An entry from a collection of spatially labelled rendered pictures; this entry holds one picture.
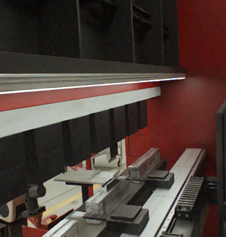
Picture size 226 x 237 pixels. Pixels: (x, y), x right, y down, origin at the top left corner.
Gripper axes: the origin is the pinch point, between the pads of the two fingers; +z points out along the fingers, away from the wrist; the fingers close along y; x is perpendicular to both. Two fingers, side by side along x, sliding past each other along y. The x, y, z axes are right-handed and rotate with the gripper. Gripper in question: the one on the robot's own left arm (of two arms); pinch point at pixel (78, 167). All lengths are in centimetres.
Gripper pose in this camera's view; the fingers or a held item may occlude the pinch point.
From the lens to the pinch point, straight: 166.4
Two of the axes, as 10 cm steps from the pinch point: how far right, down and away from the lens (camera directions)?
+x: -7.7, 5.0, 4.0
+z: 5.1, 8.6, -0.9
